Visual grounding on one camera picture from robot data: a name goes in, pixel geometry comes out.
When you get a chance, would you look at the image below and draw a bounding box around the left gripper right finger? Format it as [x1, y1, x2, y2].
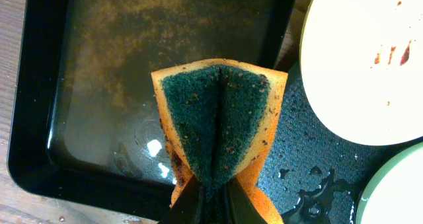
[224, 178, 267, 224]

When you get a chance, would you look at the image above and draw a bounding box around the black round tray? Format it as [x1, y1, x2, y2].
[258, 63, 421, 223]

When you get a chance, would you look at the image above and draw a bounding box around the black rectangular water tray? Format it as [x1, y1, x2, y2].
[7, 0, 295, 220]

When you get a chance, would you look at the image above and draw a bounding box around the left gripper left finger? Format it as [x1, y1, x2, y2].
[158, 176, 205, 224]

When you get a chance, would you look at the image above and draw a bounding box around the orange green scrub sponge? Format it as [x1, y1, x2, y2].
[151, 59, 288, 223]

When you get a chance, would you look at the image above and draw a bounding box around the light blue plate front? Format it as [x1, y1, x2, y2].
[356, 143, 422, 224]

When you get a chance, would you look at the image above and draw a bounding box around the yellow plate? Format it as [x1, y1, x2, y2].
[300, 0, 422, 145]

